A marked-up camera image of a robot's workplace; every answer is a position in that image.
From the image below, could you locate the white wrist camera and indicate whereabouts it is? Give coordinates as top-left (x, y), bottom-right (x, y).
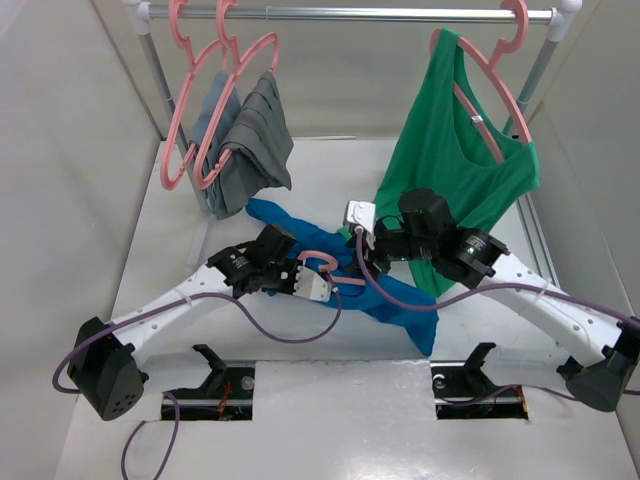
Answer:
top-left (343, 200), bottom-right (376, 250)
top-left (292, 266), bottom-right (332, 303)

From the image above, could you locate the aluminium rail right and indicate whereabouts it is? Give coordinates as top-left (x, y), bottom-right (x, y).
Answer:
top-left (517, 194), bottom-right (560, 287)

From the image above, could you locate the green t shirt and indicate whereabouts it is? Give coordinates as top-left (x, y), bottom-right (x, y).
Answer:
top-left (365, 28), bottom-right (539, 296)

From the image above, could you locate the pink hanger with grey cloth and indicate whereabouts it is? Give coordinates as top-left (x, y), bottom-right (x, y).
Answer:
top-left (194, 0), bottom-right (280, 190)

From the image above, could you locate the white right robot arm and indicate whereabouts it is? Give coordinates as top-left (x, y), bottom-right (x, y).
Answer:
top-left (359, 189), bottom-right (639, 412)

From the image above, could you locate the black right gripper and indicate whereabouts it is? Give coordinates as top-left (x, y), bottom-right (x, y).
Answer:
top-left (341, 221), bottom-right (436, 282)

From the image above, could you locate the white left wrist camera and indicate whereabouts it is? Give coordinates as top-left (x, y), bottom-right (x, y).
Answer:
top-left (292, 266), bottom-right (332, 303)

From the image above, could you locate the blue t shirt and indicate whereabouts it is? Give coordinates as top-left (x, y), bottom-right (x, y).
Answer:
top-left (245, 198), bottom-right (438, 356)

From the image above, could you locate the light blue cloth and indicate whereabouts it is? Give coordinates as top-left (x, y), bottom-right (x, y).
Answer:
top-left (188, 70), bottom-right (241, 161)

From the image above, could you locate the grey folded cloth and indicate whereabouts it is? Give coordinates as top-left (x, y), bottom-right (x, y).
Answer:
top-left (213, 71), bottom-right (293, 220)

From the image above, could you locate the pink hanger with green shirt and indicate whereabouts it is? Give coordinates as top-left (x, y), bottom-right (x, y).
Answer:
top-left (428, 0), bottom-right (532, 165)

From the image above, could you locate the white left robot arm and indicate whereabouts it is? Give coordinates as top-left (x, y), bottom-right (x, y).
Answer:
top-left (67, 226), bottom-right (301, 421)

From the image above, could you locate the metal clothes rack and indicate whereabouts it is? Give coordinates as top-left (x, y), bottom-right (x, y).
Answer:
top-left (117, 1), bottom-right (582, 197)

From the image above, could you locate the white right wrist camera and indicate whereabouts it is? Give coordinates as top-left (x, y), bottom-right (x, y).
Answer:
top-left (343, 200), bottom-right (376, 250)

